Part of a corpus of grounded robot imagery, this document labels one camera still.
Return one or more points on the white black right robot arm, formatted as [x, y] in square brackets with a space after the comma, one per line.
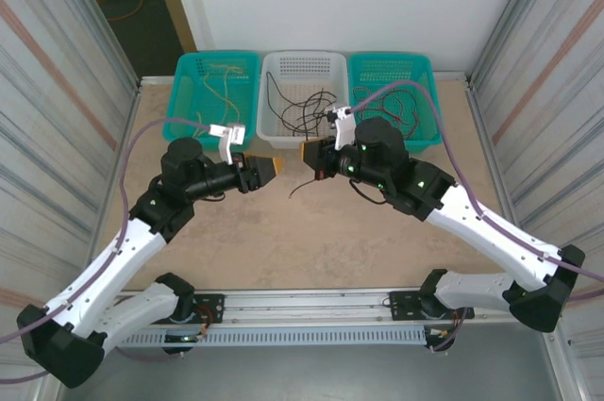
[495, 236]

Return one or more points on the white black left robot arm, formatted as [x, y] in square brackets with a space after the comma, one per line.
[94, 283]

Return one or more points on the teal plastic basket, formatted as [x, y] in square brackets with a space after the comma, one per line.
[189, 89]
[424, 66]

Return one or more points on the white plastic basket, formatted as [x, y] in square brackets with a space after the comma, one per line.
[302, 55]

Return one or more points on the small circuit board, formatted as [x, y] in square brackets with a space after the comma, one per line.
[441, 334]
[181, 338]

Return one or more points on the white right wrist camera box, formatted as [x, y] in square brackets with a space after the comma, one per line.
[344, 129]

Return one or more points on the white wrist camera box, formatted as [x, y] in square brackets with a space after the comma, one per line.
[236, 133]
[344, 129]

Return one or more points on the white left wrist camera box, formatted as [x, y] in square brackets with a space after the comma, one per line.
[236, 133]

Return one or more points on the aluminium table frame bar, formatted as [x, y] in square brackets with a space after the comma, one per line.
[156, 78]

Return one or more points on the aluminium mounting rail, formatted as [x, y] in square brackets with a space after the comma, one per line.
[307, 302]

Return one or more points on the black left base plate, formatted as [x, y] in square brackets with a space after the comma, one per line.
[212, 306]

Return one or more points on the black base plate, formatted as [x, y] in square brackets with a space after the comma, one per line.
[212, 306]
[401, 306]

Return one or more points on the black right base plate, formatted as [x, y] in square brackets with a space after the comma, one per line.
[401, 306]

